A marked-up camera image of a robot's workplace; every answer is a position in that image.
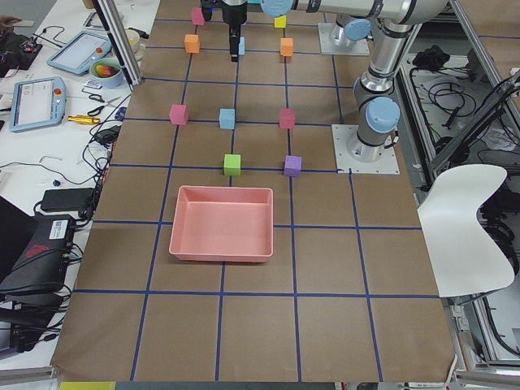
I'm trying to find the light blue foam block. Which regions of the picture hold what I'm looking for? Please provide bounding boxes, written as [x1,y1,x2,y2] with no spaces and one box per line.
[219,108,236,130]
[238,37,245,56]

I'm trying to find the pink foam block far left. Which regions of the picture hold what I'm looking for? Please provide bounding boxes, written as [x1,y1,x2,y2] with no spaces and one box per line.
[191,7,206,26]

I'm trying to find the pink foam block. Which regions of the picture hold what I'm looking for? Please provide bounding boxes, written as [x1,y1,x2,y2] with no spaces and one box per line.
[191,7,206,26]
[169,104,189,126]
[279,108,296,129]

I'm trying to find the orange foam block left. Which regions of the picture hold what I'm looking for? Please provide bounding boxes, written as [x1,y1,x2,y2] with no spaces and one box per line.
[184,34,201,54]

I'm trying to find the orange foam block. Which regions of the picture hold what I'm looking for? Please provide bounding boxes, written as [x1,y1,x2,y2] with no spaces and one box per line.
[279,37,294,58]
[184,34,201,54]

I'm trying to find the yellow foam block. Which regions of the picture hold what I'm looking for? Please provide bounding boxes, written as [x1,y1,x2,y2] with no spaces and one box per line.
[274,15,287,28]

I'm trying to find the orange foam block right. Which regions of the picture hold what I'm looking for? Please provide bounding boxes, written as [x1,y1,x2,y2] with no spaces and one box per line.
[279,37,294,58]

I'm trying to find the cream cup with lemon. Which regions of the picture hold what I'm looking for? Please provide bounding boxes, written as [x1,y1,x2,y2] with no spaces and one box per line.
[125,28,145,60]

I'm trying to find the pink foam block middle left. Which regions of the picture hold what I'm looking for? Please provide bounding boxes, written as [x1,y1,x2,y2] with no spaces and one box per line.
[169,104,189,126]

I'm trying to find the pink foam block middle right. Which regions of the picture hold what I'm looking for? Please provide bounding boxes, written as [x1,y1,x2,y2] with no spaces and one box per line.
[279,108,296,129]

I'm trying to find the green foam block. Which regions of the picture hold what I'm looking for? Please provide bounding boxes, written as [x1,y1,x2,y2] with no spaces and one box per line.
[223,154,241,176]

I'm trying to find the light blue bowl with fruit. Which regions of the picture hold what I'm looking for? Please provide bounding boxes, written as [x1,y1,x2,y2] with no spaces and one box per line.
[89,58,124,89]

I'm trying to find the purple foam block near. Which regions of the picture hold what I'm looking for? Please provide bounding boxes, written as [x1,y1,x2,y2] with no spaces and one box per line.
[284,155,302,177]

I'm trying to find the teach pendant far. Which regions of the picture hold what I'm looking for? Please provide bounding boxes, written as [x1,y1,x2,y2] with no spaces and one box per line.
[46,31,112,76]

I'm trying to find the teach pendant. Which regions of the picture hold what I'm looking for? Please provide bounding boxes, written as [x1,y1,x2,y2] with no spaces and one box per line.
[9,76,66,132]
[46,31,112,76]

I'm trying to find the black scissors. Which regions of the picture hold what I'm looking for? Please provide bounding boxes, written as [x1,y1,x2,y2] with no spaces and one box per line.
[87,93,119,117]

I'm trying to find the brass cylinder tool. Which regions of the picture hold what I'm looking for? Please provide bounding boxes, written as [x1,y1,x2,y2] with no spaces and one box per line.
[67,115,101,125]

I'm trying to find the pink plastic tray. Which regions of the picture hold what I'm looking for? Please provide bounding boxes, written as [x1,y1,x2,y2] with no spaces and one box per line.
[169,185,274,262]

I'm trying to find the teach pendant near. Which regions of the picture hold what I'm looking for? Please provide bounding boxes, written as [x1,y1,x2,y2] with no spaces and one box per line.
[9,76,66,132]

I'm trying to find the black power adapter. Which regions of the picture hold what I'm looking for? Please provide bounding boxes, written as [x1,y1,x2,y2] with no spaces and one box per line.
[40,188,93,212]

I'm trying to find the black computer box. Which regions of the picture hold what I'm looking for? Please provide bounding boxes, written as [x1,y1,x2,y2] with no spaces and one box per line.
[1,198,76,296]

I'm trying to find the white chair seat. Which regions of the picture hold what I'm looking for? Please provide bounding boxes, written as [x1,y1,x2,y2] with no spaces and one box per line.
[418,164,514,297]

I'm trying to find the aluminium frame post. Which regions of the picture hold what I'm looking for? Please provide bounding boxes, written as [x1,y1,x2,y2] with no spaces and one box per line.
[93,0,142,88]

